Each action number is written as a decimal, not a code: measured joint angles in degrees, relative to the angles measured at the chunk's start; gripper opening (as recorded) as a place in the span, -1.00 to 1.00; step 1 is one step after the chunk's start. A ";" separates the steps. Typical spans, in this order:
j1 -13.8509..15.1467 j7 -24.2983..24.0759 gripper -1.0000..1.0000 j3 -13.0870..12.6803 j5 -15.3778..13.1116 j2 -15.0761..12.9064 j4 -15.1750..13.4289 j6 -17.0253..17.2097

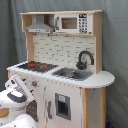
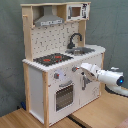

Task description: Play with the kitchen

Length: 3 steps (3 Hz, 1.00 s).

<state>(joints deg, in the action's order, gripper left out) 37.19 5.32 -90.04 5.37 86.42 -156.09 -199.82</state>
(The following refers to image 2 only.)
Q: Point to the white cabinet door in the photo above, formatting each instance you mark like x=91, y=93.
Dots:
x=89, y=89

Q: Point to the right stove knob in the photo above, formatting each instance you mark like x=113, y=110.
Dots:
x=75, y=68

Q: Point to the stove knob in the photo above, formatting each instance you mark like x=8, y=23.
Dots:
x=75, y=68
x=56, y=75

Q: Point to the grey range hood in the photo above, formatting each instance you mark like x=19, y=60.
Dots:
x=48, y=18

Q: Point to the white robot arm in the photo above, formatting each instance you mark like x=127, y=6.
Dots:
x=112, y=80

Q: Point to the black toy stovetop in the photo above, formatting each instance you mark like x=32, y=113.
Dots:
x=52, y=59

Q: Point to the wooden toy kitchen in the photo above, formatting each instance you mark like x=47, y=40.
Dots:
x=40, y=84

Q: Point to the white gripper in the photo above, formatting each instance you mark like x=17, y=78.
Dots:
x=90, y=70

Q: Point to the left stove knob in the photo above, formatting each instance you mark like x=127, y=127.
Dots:
x=56, y=75

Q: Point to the toy microwave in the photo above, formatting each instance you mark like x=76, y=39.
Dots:
x=77, y=11

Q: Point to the grey toy sink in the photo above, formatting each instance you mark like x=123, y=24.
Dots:
x=79, y=51

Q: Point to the toy oven door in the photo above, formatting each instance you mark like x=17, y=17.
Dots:
x=64, y=97

